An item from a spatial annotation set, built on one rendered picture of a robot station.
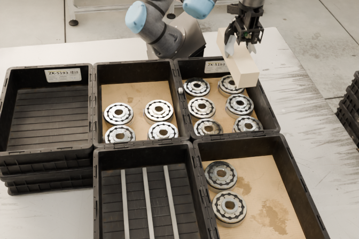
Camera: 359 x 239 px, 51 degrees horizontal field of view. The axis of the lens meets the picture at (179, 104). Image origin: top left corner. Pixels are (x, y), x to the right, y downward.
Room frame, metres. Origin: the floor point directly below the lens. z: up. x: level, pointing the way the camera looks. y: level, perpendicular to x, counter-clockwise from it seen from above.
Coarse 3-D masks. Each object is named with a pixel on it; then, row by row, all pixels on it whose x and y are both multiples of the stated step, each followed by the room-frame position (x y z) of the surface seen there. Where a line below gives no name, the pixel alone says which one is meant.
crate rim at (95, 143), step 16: (96, 64) 1.06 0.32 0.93; (112, 64) 1.07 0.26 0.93; (128, 64) 1.08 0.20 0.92; (96, 80) 0.97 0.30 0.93; (176, 80) 1.01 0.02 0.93; (96, 96) 0.89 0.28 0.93; (96, 112) 0.82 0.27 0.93; (96, 128) 0.77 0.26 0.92; (96, 144) 0.69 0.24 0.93; (112, 144) 0.70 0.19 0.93; (128, 144) 0.70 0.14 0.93
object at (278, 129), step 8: (216, 56) 1.17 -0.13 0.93; (176, 64) 1.10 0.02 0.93; (176, 72) 1.05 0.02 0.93; (184, 96) 0.94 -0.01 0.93; (264, 96) 0.97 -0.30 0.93; (184, 104) 0.89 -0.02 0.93; (272, 112) 0.89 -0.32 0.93; (272, 120) 0.86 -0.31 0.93; (192, 128) 0.79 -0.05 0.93; (280, 128) 0.83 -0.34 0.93; (192, 136) 0.76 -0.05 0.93; (200, 136) 0.76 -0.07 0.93; (208, 136) 0.76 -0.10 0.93; (216, 136) 0.77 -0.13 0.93; (224, 136) 0.77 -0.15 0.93; (232, 136) 0.77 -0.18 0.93
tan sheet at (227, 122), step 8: (184, 80) 1.13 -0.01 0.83; (208, 80) 1.14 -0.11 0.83; (216, 80) 1.14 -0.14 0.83; (216, 88) 1.10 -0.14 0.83; (216, 96) 1.05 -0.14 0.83; (216, 104) 1.01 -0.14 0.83; (224, 104) 1.01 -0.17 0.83; (216, 112) 0.97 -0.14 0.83; (224, 112) 0.97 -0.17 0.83; (216, 120) 0.93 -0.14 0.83; (224, 120) 0.93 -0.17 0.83; (232, 120) 0.93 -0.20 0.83; (224, 128) 0.89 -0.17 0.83
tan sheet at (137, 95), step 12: (108, 84) 1.06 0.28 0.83; (120, 84) 1.07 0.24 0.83; (132, 84) 1.07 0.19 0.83; (144, 84) 1.08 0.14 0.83; (156, 84) 1.09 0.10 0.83; (168, 84) 1.09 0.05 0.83; (108, 96) 1.00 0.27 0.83; (120, 96) 1.00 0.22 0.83; (132, 96) 1.01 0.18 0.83; (144, 96) 1.01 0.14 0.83; (156, 96) 1.02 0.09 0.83; (168, 96) 1.03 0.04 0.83; (132, 108) 0.95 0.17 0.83; (144, 108) 0.95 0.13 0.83; (144, 120) 0.89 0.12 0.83; (144, 132) 0.84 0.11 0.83
